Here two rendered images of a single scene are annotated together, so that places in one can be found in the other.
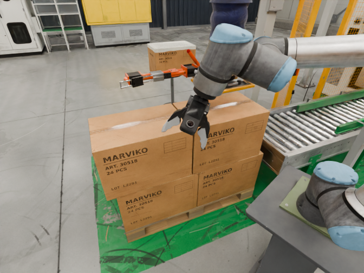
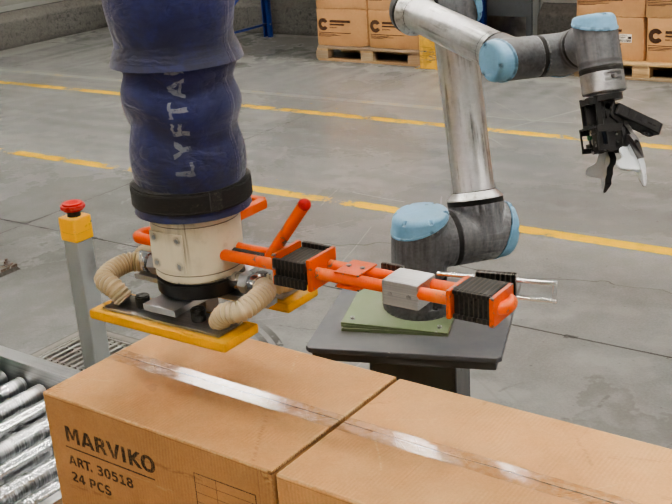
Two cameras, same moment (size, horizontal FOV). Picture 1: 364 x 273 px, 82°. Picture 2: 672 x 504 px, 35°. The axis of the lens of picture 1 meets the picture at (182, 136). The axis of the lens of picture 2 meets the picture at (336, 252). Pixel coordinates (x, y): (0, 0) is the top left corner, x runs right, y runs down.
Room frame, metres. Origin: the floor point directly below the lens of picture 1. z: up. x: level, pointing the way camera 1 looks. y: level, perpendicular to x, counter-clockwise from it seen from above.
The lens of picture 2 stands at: (2.16, 1.51, 1.93)
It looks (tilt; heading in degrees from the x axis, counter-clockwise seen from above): 21 degrees down; 240
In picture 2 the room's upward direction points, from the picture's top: 4 degrees counter-clockwise
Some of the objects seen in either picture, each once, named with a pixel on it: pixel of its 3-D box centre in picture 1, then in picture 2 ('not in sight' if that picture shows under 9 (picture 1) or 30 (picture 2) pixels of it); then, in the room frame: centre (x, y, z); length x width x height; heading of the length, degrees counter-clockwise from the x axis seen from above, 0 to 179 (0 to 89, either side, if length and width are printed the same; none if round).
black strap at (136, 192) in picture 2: not in sight; (192, 186); (1.42, -0.28, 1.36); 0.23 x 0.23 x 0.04
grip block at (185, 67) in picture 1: (189, 70); (304, 265); (1.32, -0.05, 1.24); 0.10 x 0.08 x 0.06; 24
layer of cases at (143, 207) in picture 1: (175, 154); not in sight; (1.59, 0.06, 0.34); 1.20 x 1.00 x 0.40; 112
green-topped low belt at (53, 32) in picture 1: (66, 39); not in sight; (7.71, 3.90, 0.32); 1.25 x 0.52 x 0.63; 114
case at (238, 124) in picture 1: (216, 129); (227, 469); (1.41, -0.28, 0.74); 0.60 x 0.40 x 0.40; 113
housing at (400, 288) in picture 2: (156, 76); (408, 288); (1.23, 0.15, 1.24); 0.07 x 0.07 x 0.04; 24
